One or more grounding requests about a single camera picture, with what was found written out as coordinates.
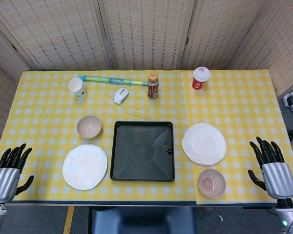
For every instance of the plain beige bowl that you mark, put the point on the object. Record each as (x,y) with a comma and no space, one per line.
(89,127)

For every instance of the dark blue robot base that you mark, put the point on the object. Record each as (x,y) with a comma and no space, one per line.
(141,220)

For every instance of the woven folding screen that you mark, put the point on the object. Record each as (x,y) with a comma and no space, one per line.
(146,34)

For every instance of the brown drink bottle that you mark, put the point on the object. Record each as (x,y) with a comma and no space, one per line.
(153,89)

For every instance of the white computer mouse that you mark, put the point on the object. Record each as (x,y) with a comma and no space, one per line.
(120,96)

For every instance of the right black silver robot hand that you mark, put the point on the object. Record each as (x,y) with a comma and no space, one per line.
(278,180)

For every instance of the green blue water squirter tube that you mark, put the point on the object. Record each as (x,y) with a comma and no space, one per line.
(100,79)

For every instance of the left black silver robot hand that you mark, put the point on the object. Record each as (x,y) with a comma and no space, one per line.
(3,180)

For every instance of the white flower print paper cup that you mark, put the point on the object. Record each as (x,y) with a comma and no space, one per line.
(77,87)

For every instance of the red white lidded coffee cup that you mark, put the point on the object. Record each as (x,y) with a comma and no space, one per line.
(200,80)

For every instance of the black square plastic tray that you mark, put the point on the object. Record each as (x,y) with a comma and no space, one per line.
(141,151)

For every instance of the yellow white checked tablecloth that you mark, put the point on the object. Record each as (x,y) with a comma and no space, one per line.
(234,109)

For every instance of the white paper plate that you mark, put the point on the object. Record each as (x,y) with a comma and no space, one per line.
(204,144)
(85,167)

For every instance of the beige bowl with pink bottom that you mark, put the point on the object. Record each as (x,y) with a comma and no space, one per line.
(211,183)

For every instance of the white power adapter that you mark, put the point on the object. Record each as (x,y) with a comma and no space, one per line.
(290,99)

